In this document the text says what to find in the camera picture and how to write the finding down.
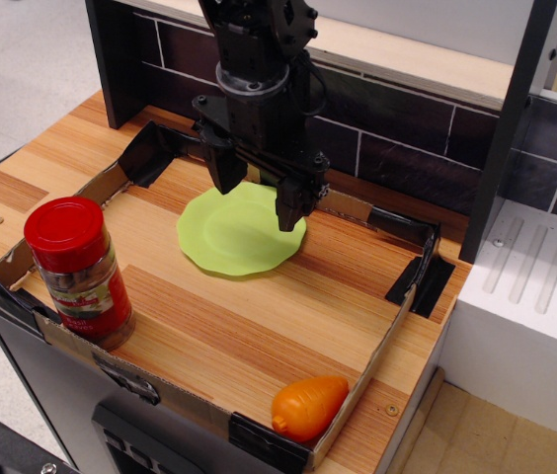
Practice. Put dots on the taped cardboard fence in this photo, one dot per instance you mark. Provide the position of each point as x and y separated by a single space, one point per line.
209 353

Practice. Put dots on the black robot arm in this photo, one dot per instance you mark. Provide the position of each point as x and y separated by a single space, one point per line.
270 88

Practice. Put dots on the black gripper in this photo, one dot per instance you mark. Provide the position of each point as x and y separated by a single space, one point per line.
269 133

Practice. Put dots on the red-lidded basil leaves bottle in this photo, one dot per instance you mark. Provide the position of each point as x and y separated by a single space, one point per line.
74 253

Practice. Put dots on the orange plastic toy carrot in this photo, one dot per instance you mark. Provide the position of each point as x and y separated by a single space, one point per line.
305 408

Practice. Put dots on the black oven control panel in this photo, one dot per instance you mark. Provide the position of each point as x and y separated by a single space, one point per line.
132 450

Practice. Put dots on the white grooved drainboard unit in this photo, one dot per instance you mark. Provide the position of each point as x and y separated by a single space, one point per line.
501 341

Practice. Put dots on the dark shelf frame with tiles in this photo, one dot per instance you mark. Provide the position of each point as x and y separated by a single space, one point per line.
417 144

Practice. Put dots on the light green plastic plate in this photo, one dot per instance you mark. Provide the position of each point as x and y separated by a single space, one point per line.
237 234

